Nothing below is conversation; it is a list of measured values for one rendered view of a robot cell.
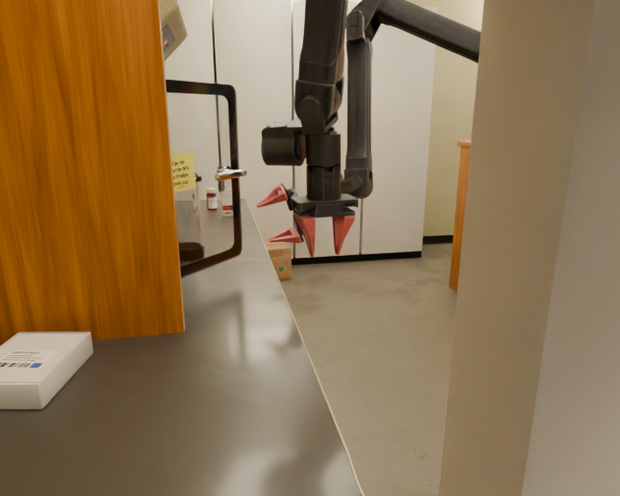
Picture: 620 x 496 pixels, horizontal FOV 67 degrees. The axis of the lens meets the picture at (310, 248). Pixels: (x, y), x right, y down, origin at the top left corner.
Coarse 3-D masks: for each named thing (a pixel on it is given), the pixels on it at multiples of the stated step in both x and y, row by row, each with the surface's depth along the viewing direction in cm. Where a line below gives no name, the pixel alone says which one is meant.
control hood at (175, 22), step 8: (160, 0) 79; (168, 0) 79; (160, 8) 79; (168, 8) 79; (176, 8) 79; (160, 16) 79; (168, 16) 79; (176, 16) 84; (168, 24) 83; (176, 24) 89; (184, 24) 98; (176, 32) 95; (184, 32) 102; (176, 40) 102; (168, 48) 101; (168, 56) 109
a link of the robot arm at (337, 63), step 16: (320, 0) 63; (336, 0) 63; (304, 16) 65; (320, 16) 64; (336, 16) 64; (304, 32) 66; (320, 32) 65; (336, 32) 65; (304, 48) 67; (320, 48) 66; (336, 48) 66; (304, 64) 67; (320, 64) 67; (336, 64) 67; (304, 80) 68; (320, 80) 68; (336, 80) 68; (304, 96) 69; (320, 96) 69; (336, 96) 71
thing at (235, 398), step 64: (256, 256) 133; (192, 320) 91; (256, 320) 91; (128, 384) 70; (192, 384) 70; (256, 384) 70; (320, 384) 70; (0, 448) 56; (64, 448) 56; (128, 448) 56; (192, 448) 56; (256, 448) 56; (320, 448) 56
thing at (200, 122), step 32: (192, 96) 95; (224, 96) 103; (192, 128) 96; (224, 128) 105; (224, 160) 106; (192, 192) 99; (224, 192) 108; (192, 224) 100; (224, 224) 109; (192, 256) 102; (224, 256) 111
